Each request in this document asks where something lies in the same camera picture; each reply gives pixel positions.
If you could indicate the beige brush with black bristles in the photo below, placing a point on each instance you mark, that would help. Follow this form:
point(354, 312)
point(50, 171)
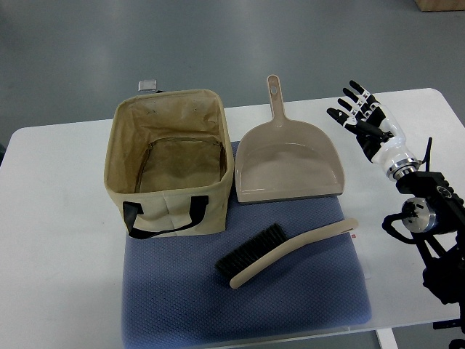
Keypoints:
point(265, 248)

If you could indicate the small grey metal clip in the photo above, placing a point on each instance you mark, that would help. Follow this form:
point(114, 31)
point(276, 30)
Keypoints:
point(147, 86)

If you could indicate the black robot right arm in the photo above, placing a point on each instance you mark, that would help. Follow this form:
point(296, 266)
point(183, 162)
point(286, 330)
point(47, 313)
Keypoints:
point(433, 221)

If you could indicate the beige plastic dustpan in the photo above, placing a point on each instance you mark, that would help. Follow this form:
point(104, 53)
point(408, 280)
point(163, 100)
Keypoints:
point(284, 159)

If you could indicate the white table leg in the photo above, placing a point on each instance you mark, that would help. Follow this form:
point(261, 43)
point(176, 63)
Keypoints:
point(386, 338)

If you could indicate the brown cardboard box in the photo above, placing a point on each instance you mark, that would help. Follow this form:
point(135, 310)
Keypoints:
point(440, 5)

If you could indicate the beige fabric bag black handles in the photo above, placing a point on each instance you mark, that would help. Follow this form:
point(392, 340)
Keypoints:
point(169, 164)

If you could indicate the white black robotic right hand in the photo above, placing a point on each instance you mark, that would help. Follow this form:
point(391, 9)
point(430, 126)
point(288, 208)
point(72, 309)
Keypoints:
point(376, 130)

